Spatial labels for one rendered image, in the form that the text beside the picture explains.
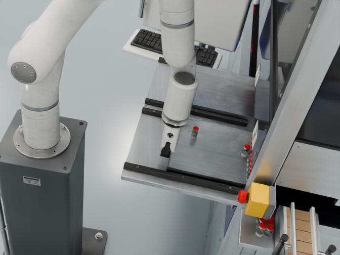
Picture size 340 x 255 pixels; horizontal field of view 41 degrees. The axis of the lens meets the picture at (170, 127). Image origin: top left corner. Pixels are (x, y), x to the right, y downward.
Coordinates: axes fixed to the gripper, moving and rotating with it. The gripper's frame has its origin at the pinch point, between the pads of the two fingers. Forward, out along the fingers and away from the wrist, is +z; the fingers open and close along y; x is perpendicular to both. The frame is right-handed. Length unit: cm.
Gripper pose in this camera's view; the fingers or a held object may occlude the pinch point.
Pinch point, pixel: (166, 151)
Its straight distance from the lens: 154.0
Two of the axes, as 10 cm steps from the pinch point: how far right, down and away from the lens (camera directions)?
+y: 1.7, -6.7, 7.3
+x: -9.7, -2.4, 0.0
